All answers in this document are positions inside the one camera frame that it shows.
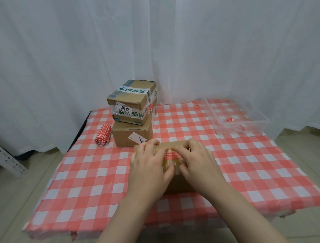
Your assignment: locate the person's right hand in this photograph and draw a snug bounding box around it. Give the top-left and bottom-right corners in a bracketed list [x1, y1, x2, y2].
[171, 138, 227, 199]

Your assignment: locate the person's left hand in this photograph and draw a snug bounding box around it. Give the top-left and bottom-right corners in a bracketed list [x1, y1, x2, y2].
[129, 139, 176, 201]

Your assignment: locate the cardboard box with red tape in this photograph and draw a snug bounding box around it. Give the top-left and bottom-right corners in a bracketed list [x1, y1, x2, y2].
[134, 140, 201, 195]

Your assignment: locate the person's right forearm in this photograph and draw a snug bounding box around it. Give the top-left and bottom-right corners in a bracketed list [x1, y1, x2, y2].
[200, 184, 290, 243]

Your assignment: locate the person's left forearm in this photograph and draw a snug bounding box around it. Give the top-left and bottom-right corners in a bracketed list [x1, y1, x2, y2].
[97, 193, 163, 243]

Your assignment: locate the plain cardboard box white label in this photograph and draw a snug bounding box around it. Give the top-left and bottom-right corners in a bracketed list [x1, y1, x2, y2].
[111, 100, 157, 148]

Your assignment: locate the red sticker roll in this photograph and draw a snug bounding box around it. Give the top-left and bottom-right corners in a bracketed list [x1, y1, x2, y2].
[94, 124, 112, 146]

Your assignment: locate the red-white checkered tablecloth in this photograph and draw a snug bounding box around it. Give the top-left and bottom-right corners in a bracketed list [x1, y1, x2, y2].
[22, 99, 320, 241]

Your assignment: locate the clear plastic bin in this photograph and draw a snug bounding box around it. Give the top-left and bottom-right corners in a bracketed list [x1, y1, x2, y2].
[200, 97, 272, 136]

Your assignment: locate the cardboard box with green-white tape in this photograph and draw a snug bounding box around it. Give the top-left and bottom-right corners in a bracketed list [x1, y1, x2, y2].
[107, 80, 157, 126]

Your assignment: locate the white curtain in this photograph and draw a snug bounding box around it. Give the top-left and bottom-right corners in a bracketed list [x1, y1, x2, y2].
[0, 0, 320, 157]

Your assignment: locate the white perforated metal bracket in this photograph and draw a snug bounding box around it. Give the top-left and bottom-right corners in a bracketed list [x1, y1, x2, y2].
[0, 145, 28, 179]

